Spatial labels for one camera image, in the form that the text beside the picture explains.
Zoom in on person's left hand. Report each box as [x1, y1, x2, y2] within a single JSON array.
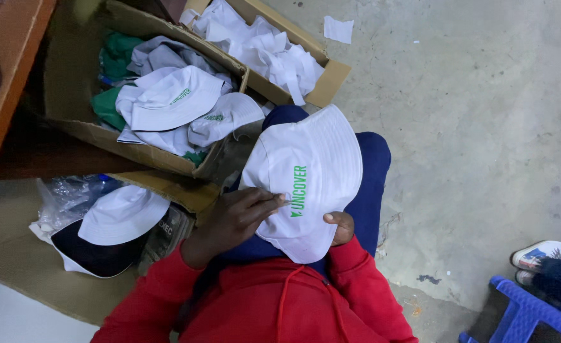
[[180, 187, 287, 270]]

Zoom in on person's right hand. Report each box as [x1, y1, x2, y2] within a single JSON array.
[[323, 211, 356, 247]]

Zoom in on white bucket hat green print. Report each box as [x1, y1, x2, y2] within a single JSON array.
[[188, 92, 266, 148], [129, 65, 227, 132], [239, 104, 363, 265]]

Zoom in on clear packet with dark contents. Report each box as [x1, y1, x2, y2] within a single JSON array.
[[137, 204, 196, 276]]

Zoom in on person's red hoodie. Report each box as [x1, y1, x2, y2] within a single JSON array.
[[91, 236, 419, 343]]

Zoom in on person's blue trousers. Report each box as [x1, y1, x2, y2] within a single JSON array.
[[218, 105, 392, 277]]

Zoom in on plain white bucket hat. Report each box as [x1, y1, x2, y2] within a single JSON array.
[[77, 185, 171, 246]]

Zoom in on cardboard box of paper scraps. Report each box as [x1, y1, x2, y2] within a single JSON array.
[[180, 0, 352, 109]]

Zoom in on heap of white paper scraps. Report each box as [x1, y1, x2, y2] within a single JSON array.
[[180, 0, 325, 106]]

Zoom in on white hat dark lining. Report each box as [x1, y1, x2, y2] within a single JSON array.
[[50, 219, 149, 279]]

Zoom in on grey cloth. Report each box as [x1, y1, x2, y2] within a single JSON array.
[[127, 36, 236, 89]]

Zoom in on white paper scrap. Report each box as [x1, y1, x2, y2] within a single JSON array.
[[323, 16, 355, 45]]

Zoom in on clear plastic bag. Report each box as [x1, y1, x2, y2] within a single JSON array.
[[29, 174, 125, 244]]

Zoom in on green cloth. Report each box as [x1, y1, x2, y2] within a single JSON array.
[[91, 31, 145, 131]]

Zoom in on cardboard box of hats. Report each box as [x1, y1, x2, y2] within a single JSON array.
[[43, 0, 251, 214]]

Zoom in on flat cardboard sheet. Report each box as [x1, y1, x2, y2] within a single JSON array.
[[0, 178, 140, 327]]

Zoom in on wooden table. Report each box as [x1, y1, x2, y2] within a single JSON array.
[[0, 0, 58, 210]]

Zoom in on blue plastic stool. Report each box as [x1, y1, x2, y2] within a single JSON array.
[[458, 276, 561, 343]]

